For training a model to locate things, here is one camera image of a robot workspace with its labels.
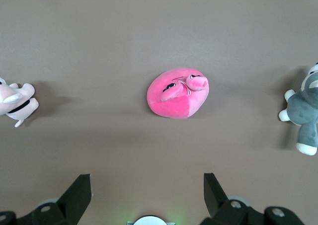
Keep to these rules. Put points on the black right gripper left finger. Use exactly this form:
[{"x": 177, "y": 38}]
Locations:
[{"x": 72, "y": 200}]

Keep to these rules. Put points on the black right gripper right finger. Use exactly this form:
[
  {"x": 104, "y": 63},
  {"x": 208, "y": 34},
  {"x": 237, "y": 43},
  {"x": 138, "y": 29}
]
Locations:
[{"x": 216, "y": 202}]

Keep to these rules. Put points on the bright pink round plush toy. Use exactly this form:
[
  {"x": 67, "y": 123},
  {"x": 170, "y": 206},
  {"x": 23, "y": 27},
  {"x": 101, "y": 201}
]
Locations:
[{"x": 171, "y": 108}]

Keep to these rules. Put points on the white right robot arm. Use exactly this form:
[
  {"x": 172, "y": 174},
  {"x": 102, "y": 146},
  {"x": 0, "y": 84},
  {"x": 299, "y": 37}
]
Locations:
[{"x": 151, "y": 221}]

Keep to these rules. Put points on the grey and white plush toy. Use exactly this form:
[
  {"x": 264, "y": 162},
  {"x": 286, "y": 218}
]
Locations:
[{"x": 300, "y": 108}]

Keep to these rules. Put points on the pale pink plush dog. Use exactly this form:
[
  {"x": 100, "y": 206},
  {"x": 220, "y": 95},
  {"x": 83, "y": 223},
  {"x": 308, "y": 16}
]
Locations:
[{"x": 22, "y": 108}]

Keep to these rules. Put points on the brown table mat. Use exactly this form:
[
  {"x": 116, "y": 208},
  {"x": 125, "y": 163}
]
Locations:
[{"x": 99, "y": 48}]

